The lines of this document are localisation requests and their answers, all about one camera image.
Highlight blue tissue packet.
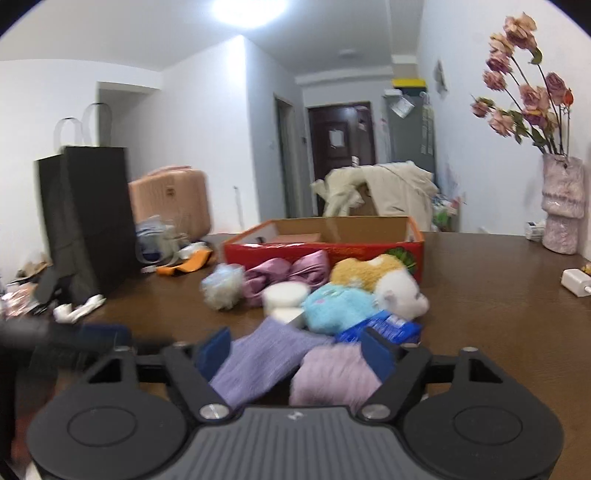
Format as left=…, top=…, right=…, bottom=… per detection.
left=335, top=311, right=423, bottom=344

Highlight black paper shopping bag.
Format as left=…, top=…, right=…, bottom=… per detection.
left=35, top=102, right=139, bottom=304

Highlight white device with cable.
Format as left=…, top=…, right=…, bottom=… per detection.
left=135, top=215, right=189, bottom=273

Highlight yellow box on refrigerator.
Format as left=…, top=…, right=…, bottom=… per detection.
left=392, top=78, right=427, bottom=89

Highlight beige coat on chair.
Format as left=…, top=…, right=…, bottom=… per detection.
left=311, top=161, right=439, bottom=229

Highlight pink satin scrunchie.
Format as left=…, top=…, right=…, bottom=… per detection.
left=242, top=250, right=331, bottom=307

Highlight grey refrigerator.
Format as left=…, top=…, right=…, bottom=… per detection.
left=384, top=87, right=436, bottom=174

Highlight white wedge sponge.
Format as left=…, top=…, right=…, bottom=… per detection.
left=270, top=307, right=305, bottom=329

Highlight white power adapter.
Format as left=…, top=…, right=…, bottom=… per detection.
left=561, top=269, right=591, bottom=298

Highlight white round sponge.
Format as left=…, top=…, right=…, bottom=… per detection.
left=262, top=281, right=311, bottom=312

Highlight pink hard-shell suitcase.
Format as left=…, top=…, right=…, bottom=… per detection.
left=128, top=166, right=212, bottom=240

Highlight light blue plush toy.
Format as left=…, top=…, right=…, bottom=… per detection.
left=301, top=283, right=379, bottom=335

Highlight yellow white plush toy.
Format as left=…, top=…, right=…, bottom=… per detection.
left=329, top=254, right=430, bottom=321

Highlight red cardboard box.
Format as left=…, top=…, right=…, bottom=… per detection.
left=222, top=216, right=425, bottom=281

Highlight ceiling light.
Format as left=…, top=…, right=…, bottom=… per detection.
left=209, top=0, right=290, bottom=30

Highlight iridescent mesh bath ball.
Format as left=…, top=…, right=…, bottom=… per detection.
left=200, top=263, right=245, bottom=311

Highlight dark brown entry door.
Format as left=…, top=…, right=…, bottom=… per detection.
left=306, top=101, right=378, bottom=217

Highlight dried pink roses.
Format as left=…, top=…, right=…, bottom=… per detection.
left=471, top=13, right=575, bottom=157

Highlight lavender knitted cloth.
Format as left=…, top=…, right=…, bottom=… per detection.
left=209, top=318, right=334, bottom=409

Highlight pink textured vase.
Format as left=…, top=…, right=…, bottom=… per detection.
left=542, top=154, right=586, bottom=255

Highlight light purple fluffy towel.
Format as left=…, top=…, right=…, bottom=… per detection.
left=290, top=343, right=382, bottom=412

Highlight crumpled white tissue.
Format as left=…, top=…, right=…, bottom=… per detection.
left=53, top=294, right=105, bottom=324

